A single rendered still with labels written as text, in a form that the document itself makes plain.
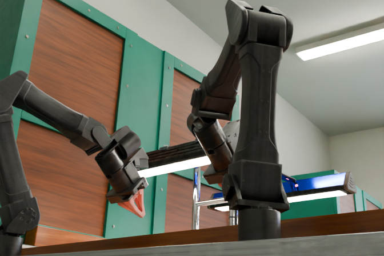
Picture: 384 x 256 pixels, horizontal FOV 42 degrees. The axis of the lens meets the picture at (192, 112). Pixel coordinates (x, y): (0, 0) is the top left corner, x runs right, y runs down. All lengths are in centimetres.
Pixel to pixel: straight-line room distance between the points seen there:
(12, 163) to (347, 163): 589
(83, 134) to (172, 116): 113
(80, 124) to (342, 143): 583
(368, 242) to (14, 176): 84
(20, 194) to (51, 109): 22
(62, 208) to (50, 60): 54
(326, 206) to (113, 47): 253
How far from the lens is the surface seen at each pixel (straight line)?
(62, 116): 124
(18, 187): 115
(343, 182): 184
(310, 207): 422
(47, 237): 170
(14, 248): 113
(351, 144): 684
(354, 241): 49
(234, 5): 88
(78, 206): 187
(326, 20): 443
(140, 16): 378
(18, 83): 120
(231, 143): 108
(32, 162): 179
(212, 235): 100
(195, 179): 170
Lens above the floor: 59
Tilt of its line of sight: 23 degrees up
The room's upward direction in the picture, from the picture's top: 2 degrees clockwise
